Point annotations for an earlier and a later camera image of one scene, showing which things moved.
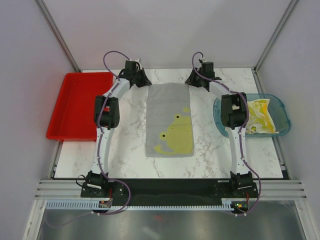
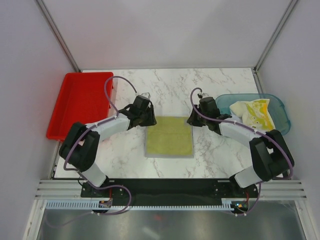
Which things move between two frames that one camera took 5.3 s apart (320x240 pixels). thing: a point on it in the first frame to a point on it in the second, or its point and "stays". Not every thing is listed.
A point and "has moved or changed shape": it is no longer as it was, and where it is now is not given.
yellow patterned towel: [258, 118] stays
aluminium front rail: [63, 189] stays
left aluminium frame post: [58, 35] stays
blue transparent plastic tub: [279, 110] stays
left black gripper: [145, 82] to [151, 120]
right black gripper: [190, 80] to [192, 120]
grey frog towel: [169, 128] has moved or changed shape
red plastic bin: [74, 118] stays
